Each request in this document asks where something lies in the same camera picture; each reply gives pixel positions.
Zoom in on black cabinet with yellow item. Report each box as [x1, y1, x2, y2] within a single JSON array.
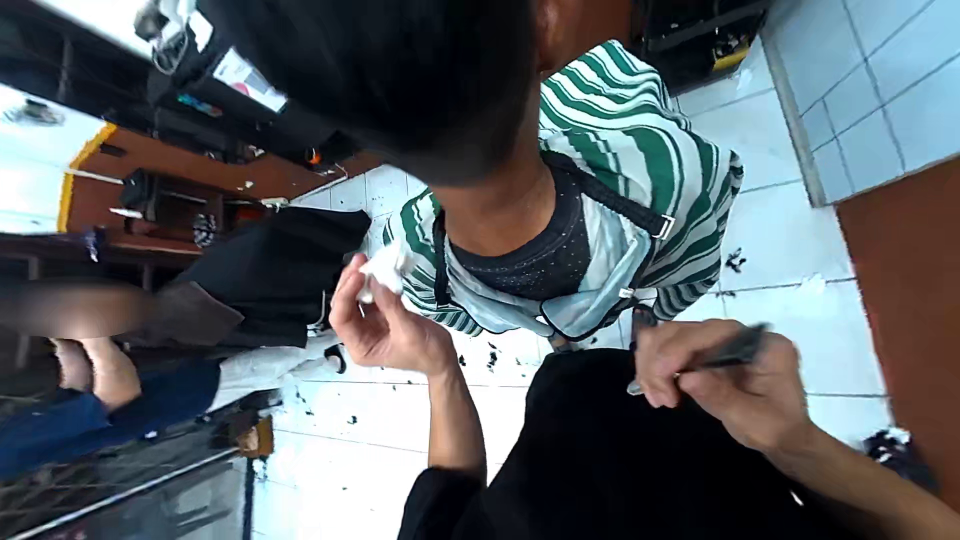
[[631, 0, 772, 96]]

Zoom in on person's body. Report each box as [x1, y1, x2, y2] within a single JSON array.
[[396, 347, 864, 540]]

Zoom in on green white striped shirt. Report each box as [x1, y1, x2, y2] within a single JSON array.
[[381, 39, 745, 337]]

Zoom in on black draped garment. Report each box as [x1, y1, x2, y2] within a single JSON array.
[[168, 207, 372, 349]]

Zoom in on white cloth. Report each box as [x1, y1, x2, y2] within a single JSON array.
[[208, 330, 342, 412]]

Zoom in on dark razor with metal blade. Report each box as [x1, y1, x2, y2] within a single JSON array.
[[627, 322, 771, 397]]

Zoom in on dark bundle with white bits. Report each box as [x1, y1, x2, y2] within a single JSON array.
[[862, 426, 940, 496]]

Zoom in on scattered black hair clippings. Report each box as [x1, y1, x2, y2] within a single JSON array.
[[255, 247, 750, 492]]

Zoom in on reddish brown panel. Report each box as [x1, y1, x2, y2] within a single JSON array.
[[834, 155, 960, 513]]

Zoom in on yellow brown box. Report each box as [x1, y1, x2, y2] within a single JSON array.
[[235, 416, 276, 460]]

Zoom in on glass table with metal rail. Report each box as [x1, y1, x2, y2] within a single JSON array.
[[0, 447, 256, 540]]

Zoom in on person's right forearm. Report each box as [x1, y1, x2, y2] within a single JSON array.
[[768, 422, 960, 540]]

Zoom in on person's left forearm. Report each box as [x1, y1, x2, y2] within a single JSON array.
[[427, 363, 489, 483]]

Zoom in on person's right hand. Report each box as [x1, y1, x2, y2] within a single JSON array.
[[634, 318, 816, 454]]

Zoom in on black dotted shirt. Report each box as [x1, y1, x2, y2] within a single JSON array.
[[445, 163, 589, 302]]

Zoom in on person's left hand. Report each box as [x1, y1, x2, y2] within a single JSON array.
[[328, 252, 459, 378]]

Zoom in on dark blue garment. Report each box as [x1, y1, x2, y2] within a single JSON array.
[[0, 358, 224, 480]]

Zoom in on white tissue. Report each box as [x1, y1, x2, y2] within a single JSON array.
[[357, 241, 414, 305]]

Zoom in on brown counter with yellow edge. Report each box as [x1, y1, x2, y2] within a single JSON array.
[[57, 122, 384, 256]]

